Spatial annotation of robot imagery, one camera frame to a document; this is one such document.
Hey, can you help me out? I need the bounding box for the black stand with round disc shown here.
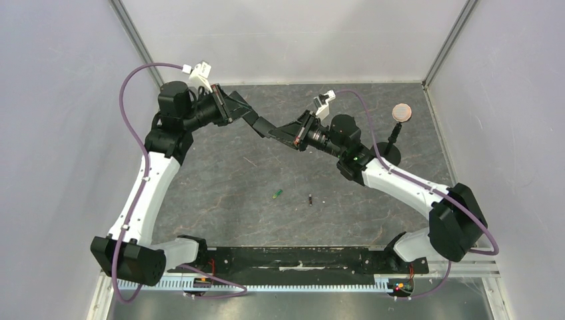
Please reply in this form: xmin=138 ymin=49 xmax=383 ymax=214
xmin=376 ymin=103 xmax=412 ymax=165

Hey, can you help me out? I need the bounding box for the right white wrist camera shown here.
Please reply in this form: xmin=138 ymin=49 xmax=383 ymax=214
xmin=314 ymin=90 xmax=336 ymax=121

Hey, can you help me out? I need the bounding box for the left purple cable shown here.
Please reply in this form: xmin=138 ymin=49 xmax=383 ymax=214
xmin=110 ymin=62 xmax=248 ymax=305

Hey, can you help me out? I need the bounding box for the green battery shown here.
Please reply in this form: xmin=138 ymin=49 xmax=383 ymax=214
xmin=272 ymin=189 xmax=283 ymax=199

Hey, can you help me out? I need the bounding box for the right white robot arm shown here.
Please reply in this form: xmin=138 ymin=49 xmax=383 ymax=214
xmin=269 ymin=111 xmax=488 ymax=272

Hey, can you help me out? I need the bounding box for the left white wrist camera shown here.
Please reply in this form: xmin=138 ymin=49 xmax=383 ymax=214
xmin=181 ymin=61 xmax=212 ymax=93

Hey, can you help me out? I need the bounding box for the purple cable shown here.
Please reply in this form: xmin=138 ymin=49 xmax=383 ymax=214
xmin=110 ymin=62 xmax=248 ymax=305
xmin=333 ymin=89 xmax=500 ymax=301

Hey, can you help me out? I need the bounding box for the white toothed cable rail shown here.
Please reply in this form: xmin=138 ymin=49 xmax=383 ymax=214
xmin=142 ymin=276 xmax=393 ymax=293

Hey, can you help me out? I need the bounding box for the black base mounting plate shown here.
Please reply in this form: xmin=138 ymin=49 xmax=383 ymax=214
xmin=191 ymin=246 xmax=429 ymax=286

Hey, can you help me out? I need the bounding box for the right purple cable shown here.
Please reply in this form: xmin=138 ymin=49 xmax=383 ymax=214
xmin=333 ymin=89 xmax=500 ymax=301

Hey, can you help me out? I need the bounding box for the black remote control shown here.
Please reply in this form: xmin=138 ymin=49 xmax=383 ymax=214
xmin=251 ymin=117 xmax=277 ymax=139

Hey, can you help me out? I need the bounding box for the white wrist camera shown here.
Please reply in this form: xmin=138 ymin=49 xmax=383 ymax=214
xmin=314 ymin=90 xmax=336 ymax=121
xmin=181 ymin=61 xmax=212 ymax=93

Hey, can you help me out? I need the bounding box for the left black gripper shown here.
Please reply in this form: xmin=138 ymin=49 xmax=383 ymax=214
xmin=183 ymin=84 xmax=253 ymax=133

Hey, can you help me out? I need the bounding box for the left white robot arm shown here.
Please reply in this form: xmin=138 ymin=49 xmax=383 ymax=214
xmin=90 ymin=81 xmax=258 ymax=289

